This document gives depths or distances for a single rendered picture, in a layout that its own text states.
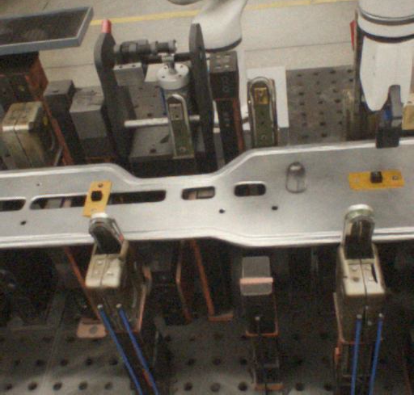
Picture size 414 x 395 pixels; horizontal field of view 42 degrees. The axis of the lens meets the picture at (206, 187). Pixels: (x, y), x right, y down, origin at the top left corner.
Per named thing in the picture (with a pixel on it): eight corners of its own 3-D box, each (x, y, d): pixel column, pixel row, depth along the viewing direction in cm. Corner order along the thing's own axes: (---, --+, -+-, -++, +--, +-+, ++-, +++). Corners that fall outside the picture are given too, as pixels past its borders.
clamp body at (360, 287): (326, 425, 91) (329, 307, 67) (318, 359, 99) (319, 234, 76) (382, 424, 90) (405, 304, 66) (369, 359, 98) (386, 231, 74)
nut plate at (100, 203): (103, 216, 91) (102, 211, 90) (82, 216, 91) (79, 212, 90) (112, 181, 97) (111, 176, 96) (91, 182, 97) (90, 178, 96)
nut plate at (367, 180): (350, 190, 87) (351, 185, 86) (347, 174, 90) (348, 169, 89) (405, 186, 86) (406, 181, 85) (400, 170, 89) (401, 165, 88)
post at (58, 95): (99, 233, 130) (41, 94, 102) (103, 218, 133) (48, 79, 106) (119, 233, 129) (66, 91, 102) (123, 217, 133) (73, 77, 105)
